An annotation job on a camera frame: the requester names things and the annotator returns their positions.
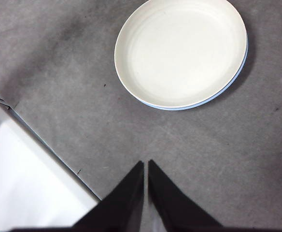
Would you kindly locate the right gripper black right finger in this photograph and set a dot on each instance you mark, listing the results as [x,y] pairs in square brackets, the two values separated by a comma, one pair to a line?
[174,207]

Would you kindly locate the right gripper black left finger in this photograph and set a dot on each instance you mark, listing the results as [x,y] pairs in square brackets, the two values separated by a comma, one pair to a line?
[121,207]

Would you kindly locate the blue round plate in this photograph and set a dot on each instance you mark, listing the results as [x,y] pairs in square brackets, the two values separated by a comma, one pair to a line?
[174,108]

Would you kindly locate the white round plate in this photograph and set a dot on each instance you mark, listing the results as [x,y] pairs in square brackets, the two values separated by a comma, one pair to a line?
[179,53]

